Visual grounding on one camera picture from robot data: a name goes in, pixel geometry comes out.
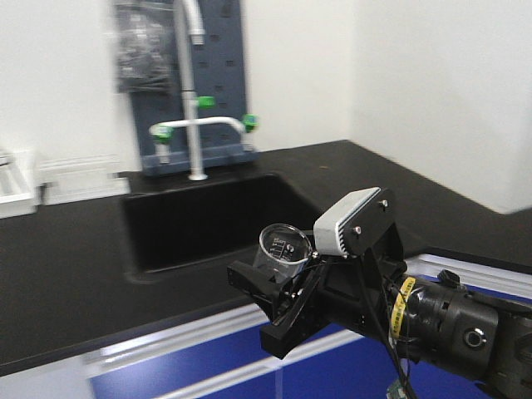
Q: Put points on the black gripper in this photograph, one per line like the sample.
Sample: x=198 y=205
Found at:
x=350 y=291

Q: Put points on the clear glass beaker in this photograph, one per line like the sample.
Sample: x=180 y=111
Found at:
x=283 y=251

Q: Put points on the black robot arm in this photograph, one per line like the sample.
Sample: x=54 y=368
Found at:
x=473 y=335

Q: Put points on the black sink basin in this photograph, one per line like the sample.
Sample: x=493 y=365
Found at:
x=208 y=226

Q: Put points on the dark blue drying pegboard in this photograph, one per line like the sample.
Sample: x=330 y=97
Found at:
x=221 y=74

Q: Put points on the white test tube rack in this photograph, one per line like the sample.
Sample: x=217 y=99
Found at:
x=82 y=178

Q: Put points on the white lab faucet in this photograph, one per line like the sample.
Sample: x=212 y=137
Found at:
x=195 y=142

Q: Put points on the white bin right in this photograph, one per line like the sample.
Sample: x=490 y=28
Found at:
x=19 y=193

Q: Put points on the plastic bag on pegboard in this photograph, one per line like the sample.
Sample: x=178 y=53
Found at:
x=144 y=45

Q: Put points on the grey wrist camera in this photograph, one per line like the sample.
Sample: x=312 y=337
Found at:
x=328 y=228

